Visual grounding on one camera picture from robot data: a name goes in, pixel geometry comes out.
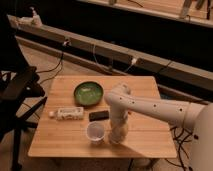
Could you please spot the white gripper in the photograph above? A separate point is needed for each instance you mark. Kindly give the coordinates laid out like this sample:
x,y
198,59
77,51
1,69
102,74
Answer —
x,y
119,124

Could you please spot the green bowl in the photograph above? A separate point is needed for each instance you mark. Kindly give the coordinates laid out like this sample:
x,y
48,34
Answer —
x,y
88,93

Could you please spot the white paper cup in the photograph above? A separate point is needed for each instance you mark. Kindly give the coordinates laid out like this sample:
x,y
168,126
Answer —
x,y
95,132

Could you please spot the white wall plug right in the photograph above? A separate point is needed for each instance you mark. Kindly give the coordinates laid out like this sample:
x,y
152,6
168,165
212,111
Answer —
x,y
134,61

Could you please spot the black phone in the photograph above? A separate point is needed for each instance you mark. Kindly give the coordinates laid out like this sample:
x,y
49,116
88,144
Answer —
x,y
99,115

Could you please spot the wooden folding table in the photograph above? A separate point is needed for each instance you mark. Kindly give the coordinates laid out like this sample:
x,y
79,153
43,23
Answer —
x,y
147,137

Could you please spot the white pump bottle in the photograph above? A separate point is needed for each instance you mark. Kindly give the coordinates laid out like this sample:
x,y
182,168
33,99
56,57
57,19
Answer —
x,y
36,18

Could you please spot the black office chair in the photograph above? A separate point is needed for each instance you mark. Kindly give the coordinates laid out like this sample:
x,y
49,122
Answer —
x,y
18,81

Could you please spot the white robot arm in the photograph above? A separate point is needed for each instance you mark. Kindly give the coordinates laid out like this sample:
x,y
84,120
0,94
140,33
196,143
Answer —
x,y
195,117

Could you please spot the white lying bottle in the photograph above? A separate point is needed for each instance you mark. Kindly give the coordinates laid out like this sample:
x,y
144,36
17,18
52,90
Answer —
x,y
73,113

